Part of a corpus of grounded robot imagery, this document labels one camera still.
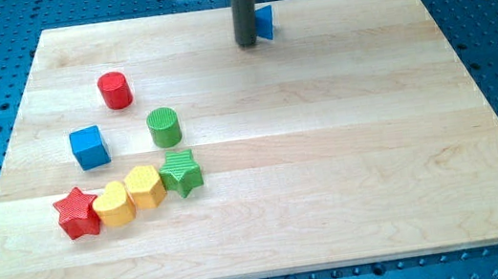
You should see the yellow hexagon block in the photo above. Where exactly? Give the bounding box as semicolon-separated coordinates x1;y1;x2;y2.
124;165;166;209

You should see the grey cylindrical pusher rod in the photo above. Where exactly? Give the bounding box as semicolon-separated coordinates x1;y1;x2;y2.
229;0;257;47

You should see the yellow heart block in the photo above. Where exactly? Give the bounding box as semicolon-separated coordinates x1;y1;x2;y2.
92;181;137;227

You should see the red cylinder block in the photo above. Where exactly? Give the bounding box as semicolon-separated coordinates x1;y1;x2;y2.
97;72;133;110

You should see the green star block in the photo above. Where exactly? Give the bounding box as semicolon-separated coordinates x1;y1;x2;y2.
159;149;204;198

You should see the red star block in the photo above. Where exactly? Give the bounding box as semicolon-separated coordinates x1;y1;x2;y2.
53;187;100;240

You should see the green cylinder block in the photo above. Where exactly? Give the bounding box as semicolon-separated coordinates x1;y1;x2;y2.
146;107;183;148

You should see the blue cube block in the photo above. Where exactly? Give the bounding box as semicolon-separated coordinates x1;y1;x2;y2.
69;125;111;171

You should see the blue triangle block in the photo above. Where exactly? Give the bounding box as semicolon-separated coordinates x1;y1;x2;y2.
254;5;274;40

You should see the light wooden board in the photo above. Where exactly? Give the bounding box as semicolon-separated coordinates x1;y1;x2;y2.
0;0;498;279

